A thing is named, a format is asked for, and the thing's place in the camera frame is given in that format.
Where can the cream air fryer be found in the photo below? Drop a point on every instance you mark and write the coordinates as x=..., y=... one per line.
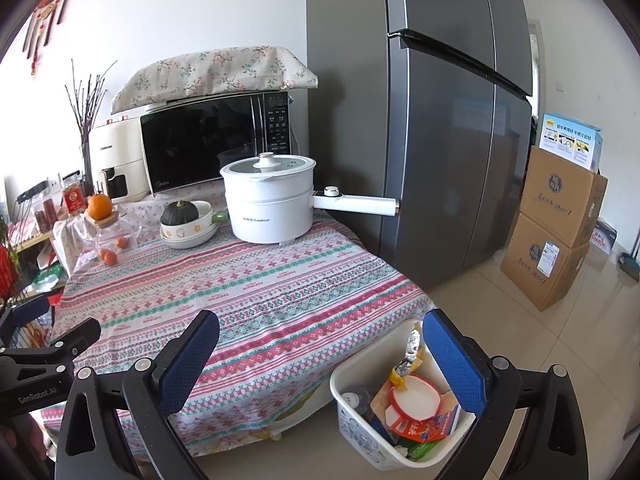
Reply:
x=117, y=155

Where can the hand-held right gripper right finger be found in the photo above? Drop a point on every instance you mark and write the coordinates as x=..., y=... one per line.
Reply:
x=452, y=360

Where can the black microwave oven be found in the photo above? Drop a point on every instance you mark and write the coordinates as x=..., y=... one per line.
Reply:
x=200, y=145

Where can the green snack bag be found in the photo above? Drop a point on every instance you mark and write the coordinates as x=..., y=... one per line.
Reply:
x=425, y=450

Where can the white electric cooking pot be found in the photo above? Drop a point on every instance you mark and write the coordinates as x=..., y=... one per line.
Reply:
x=265, y=210

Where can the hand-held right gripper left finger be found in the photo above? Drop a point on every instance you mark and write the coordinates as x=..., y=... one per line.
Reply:
x=190, y=360

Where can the red hanging ornament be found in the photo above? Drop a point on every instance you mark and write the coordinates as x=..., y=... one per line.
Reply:
x=7, y=270

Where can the clear jar of red snacks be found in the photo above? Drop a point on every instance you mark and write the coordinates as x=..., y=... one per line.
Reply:
x=46, y=215

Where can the green packet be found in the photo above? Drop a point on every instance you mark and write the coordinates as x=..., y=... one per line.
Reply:
x=52, y=277

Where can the glass jar with wooden lid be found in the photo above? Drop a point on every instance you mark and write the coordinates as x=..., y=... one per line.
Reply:
x=125, y=227

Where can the wooden shelf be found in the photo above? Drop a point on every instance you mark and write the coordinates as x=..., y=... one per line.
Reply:
x=30, y=242

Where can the small dark blue box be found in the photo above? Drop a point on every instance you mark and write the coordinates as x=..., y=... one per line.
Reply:
x=604, y=237

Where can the blue printed box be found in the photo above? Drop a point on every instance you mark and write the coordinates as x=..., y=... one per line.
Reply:
x=570, y=140

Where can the red label jar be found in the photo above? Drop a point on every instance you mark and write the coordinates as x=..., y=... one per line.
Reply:
x=72, y=200

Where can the brown cardboard box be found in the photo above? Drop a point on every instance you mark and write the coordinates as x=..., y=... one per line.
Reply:
x=540, y=265
x=560, y=195

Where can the grey refrigerator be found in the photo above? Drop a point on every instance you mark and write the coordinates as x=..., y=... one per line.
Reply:
x=440, y=135

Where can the dry bare branches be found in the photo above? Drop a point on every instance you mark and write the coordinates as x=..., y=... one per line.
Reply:
x=87, y=110

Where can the large orange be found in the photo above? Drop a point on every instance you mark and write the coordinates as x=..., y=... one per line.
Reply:
x=100, y=206

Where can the teal floor brush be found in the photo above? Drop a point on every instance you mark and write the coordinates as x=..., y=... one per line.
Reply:
x=629, y=262

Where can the white plastic waste bin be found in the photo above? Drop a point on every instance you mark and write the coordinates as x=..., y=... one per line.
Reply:
x=350, y=420

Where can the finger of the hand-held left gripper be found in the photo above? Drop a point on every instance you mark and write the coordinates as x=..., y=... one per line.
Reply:
x=80, y=335
x=27, y=310

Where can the dark green squash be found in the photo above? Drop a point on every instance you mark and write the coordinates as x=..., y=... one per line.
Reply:
x=177, y=214

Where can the red knot wall decoration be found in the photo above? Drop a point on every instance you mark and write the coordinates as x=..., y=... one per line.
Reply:
x=47, y=15

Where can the clear plastic water bottle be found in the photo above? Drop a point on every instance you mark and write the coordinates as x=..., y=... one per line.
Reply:
x=357, y=396

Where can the white plates stack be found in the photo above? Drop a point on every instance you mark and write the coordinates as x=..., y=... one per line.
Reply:
x=190, y=244

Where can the floral microwave cover cloth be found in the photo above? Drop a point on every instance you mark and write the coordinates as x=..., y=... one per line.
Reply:
x=215, y=75

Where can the glass vase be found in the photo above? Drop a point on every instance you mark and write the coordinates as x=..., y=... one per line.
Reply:
x=86, y=170

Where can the red rimmed white lid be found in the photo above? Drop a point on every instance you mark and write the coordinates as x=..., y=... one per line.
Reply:
x=415, y=400

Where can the yellow foil wrapper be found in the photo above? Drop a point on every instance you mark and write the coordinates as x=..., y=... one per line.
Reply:
x=412, y=347

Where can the torn orange milk carton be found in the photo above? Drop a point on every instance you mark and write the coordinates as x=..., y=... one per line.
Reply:
x=430, y=427

